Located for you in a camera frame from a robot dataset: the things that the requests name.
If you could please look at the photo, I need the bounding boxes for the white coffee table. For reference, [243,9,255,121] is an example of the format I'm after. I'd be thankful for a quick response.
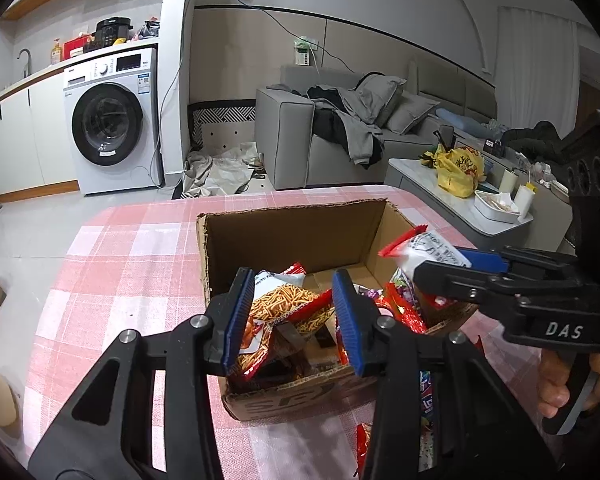
[384,156,576,257]

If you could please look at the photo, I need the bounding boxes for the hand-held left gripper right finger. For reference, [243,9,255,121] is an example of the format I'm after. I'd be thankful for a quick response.
[331,269,556,480]

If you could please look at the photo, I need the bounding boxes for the red triangular chips bag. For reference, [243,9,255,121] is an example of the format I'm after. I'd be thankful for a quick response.
[355,371,438,479]

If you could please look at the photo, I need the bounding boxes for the black jacket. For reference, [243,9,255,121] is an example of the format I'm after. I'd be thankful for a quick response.
[500,120,577,164]

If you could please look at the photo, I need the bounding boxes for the grey cushion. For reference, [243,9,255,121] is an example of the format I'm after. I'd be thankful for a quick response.
[384,91,441,136]

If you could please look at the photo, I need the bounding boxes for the grey sofa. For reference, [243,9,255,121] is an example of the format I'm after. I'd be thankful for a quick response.
[255,62,501,192]

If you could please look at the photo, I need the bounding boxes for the brown cardboard box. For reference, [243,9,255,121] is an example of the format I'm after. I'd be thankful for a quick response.
[196,199,481,422]

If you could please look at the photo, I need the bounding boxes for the white base cabinets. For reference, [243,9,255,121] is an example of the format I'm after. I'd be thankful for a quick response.
[0,74,81,202]

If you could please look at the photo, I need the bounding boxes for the white bottle yellow cap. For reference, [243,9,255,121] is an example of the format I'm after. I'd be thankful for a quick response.
[514,182,537,222]

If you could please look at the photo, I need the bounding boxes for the white red-edged snack packet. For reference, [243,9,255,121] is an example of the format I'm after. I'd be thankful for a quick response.
[378,225,473,307]

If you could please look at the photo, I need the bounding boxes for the red cookie packet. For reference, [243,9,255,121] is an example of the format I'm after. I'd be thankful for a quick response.
[374,282,429,334]

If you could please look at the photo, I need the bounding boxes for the wall socket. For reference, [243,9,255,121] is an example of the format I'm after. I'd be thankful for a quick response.
[292,35,319,67]

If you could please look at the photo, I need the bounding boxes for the stick snack packet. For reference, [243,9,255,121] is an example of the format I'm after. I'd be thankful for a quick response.
[227,262,339,381]

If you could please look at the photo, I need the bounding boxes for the black pressure cooker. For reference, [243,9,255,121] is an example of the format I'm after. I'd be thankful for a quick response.
[91,17,134,51]

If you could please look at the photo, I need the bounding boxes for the white curtain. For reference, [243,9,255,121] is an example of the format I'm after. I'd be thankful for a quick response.
[495,5,582,137]

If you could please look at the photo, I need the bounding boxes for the white washing machine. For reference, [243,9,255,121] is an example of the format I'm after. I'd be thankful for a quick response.
[62,47,165,196]

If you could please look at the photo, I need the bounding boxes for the black white patterned panel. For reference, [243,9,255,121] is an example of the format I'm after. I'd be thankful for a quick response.
[185,101,259,155]

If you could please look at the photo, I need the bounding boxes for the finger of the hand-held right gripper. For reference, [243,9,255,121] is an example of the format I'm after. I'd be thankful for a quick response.
[457,246,581,287]
[412,259,521,312]

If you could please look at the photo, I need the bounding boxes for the black clothing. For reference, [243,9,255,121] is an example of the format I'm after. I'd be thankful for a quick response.
[306,85,386,169]

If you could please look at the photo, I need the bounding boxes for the purple cartoon candy bag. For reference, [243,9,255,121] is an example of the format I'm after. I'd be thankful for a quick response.
[392,267,423,308]

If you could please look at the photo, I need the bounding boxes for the grey jacket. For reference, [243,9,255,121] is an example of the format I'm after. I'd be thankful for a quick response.
[330,74,409,167]

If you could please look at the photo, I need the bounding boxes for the person's right hand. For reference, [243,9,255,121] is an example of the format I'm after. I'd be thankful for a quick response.
[536,351,600,419]

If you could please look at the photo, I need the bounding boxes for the white crumpled cloth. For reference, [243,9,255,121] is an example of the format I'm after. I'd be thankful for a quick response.
[181,142,272,199]

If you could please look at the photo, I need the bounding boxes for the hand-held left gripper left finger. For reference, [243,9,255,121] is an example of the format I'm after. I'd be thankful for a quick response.
[27,267,256,480]

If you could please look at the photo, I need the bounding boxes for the yellow plastic bag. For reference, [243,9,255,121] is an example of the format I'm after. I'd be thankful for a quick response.
[431,144,487,199]

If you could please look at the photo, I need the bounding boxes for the red box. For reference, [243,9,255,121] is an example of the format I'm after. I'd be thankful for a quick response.
[62,36,94,60]

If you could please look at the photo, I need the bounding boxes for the white food container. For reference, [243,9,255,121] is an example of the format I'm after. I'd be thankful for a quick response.
[473,190,521,225]

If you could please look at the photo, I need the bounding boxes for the blue pillow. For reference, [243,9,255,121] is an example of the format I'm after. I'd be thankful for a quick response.
[441,110,487,139]

